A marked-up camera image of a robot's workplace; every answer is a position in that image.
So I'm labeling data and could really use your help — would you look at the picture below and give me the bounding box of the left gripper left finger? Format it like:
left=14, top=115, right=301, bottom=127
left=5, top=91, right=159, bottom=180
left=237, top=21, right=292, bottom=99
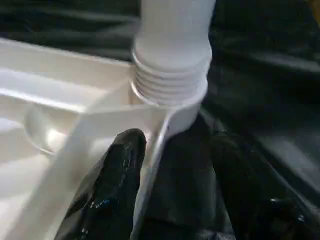
left=53, top=128, right=149, bottom=240

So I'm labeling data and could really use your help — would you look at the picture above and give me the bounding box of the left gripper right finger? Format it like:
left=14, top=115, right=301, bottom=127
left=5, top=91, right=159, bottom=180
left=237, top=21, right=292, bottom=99
left=209, top=131, right=320, bottom=240

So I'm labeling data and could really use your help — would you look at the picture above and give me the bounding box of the white plastic table top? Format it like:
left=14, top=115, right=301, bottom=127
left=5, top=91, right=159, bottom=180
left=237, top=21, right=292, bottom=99
left=0, top=37, right=209, bottom=240

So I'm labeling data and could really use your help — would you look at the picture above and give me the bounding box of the white plastic table leg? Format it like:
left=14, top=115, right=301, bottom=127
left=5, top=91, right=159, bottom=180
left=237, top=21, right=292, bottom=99
left=130, top=0, right=217, bottom=108

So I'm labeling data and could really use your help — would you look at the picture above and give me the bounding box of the black plastic mat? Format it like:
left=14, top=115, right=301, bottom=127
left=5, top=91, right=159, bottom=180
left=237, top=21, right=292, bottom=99
left=0, top=0, right=320, bottom=240

